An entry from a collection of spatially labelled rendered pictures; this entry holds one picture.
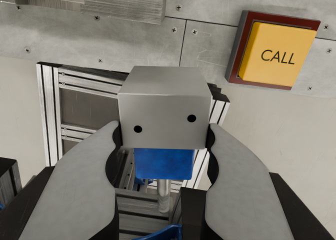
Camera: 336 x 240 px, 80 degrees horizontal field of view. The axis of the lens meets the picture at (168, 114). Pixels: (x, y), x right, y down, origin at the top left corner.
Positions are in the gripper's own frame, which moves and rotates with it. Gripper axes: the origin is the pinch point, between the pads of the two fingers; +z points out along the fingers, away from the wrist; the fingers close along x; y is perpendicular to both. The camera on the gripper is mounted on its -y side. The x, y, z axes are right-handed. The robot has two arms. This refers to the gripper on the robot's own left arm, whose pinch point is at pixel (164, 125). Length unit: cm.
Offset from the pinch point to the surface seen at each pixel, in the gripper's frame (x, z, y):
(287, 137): 75, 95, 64
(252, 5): 9.2, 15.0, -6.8
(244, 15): 8.1, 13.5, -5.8
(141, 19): -2.0, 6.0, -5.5
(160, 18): -0.6, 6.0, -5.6
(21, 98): -85, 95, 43
